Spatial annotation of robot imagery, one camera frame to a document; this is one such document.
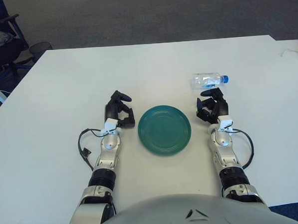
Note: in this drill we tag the grey robot torso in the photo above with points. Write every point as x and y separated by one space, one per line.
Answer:
169 213

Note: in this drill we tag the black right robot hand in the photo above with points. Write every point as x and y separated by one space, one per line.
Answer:
221 108

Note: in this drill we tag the green round plate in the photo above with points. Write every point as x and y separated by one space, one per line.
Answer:
165 131

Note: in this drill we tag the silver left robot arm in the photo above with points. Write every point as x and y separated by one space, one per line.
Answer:
102 178

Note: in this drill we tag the black office chair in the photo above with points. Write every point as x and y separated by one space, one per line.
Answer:
1 54

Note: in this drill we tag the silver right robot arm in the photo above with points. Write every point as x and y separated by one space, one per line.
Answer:
233 175

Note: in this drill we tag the clear bottle with blue cap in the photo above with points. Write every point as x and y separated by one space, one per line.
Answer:
204 80

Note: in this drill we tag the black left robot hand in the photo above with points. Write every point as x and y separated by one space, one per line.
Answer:
111 110

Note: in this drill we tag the black mesh wastebasket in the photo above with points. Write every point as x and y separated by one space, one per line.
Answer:
39 48

